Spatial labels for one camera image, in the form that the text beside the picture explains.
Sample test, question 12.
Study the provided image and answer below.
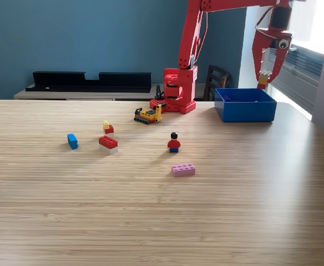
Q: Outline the tan orange red brick stack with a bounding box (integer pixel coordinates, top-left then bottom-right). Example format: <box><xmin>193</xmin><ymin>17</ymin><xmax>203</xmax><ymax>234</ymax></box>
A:
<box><xmin>257</xmin><ymin>70</ymin><xmax>272</xmax><ymax>89</ymax></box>

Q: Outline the yellow toy digger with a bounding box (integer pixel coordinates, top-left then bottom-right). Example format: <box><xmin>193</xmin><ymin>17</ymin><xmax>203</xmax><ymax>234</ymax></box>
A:
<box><xmin>134</xmin><ymin>103</ymin><xmax>167</xmax><ymax>125</ymax></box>

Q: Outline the red and white brick stack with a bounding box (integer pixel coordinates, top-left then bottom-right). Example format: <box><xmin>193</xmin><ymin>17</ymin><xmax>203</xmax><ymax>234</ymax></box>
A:
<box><xmin>98</xmin><ymin>135</ymin><xmax>119</xmax><ymax>155</ymax></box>

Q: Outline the blue brick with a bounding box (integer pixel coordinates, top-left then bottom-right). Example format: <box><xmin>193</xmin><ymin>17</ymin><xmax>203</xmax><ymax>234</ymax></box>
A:
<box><xmin>67</xmin><ymin>133</ymin><xmax>79</xmax><ymax>150</ymax></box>

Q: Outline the blue plastic bin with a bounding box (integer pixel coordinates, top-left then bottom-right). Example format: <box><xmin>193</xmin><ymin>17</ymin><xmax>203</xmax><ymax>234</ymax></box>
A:
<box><xmin>214</xmin><ymin>88</ymin><xmax>278</xmax><ymax>123</ymax></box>

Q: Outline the window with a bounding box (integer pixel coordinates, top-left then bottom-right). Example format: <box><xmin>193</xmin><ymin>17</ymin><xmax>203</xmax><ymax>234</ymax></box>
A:
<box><xmin>272</xmin><ymin>0</ymin><xmax>324</xmax><ymax>55</ymax></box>

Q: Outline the dark wooden chair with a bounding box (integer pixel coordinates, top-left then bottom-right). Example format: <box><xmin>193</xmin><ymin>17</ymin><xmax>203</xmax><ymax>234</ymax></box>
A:
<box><xmin>202</xmin><ymin>64</ymin><xmax>231</xmax><ymax>102</ymax></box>

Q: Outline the toy figure red shirt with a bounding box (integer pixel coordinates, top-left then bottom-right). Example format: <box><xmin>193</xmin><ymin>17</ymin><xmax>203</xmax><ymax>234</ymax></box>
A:
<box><xmin>166</xmin><ymin>132</ymin><xmax>181</xmax><ymax>154</ymax></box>

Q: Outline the small red yellow brick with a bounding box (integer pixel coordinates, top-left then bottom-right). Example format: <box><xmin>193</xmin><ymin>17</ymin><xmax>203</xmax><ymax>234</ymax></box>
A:
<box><xmin>103</xmin><ymin>120</ymin><xmax>115</xmax><ymax>135</ymax></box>

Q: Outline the pale wooden sideboard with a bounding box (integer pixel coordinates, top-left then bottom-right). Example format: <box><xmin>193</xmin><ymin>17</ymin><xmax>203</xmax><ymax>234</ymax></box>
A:
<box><xmin>13</xmin><ymin>83</ymin><xmax>215</xmax><ymax>101</ymax></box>

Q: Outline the grey wall heater unit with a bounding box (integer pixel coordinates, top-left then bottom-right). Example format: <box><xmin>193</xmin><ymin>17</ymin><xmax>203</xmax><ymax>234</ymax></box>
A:
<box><xmin>266</xmin><ymin>38</ymin><xmax>324</xmax><ymax>114</ymax></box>

